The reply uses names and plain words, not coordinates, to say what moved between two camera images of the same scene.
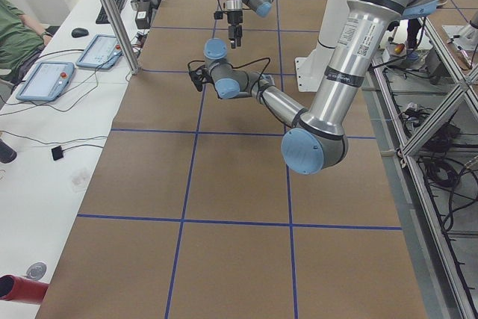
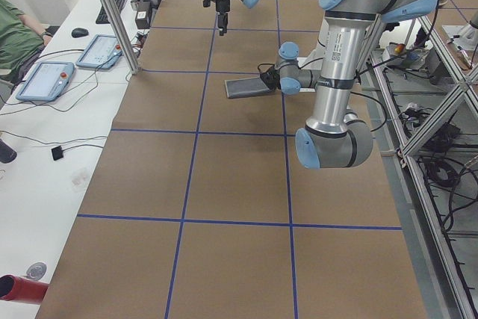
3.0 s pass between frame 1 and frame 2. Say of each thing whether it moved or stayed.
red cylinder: stayed
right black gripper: moved
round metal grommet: stayed
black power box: stayed
